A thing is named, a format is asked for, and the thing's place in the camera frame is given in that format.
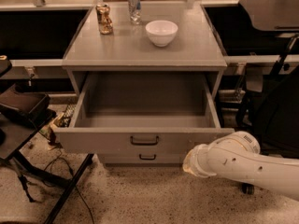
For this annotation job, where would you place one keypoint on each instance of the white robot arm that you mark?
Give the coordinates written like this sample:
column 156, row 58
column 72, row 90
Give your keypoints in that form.
column 237, row 157

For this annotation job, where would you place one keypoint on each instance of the grey bottom drawer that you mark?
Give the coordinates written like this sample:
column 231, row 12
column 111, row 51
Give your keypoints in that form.
column 141, row 159

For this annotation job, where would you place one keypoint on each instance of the grey drawer cabinet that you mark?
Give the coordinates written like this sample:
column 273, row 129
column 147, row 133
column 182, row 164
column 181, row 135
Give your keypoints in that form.
column 128, row 49

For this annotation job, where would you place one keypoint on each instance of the grey top drawer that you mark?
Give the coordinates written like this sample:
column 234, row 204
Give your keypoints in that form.
column 132, row 113

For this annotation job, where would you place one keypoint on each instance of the black side table stand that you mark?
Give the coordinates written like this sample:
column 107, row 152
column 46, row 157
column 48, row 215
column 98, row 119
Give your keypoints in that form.
column 14, row 135

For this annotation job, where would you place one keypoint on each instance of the white bowl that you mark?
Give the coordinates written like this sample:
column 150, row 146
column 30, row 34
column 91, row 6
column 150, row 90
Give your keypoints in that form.
column 161, row 33

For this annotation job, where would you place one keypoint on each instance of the silver soda can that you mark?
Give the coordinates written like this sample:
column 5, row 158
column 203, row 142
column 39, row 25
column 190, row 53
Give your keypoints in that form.
column 135, row 11

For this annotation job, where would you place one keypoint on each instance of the grey drawer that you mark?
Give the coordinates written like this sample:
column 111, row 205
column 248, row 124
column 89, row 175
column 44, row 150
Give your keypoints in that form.
column 141, row 159
column 132, row 113

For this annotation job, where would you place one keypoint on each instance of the black office chair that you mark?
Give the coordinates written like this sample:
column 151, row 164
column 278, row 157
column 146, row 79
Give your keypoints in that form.
column 264, row 33

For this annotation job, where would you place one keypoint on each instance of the black tray box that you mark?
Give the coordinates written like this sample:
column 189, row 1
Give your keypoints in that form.
column 18, row 105

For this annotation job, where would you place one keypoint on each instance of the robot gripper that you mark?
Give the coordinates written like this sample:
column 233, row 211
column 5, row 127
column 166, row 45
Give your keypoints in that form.
column 202, row 160

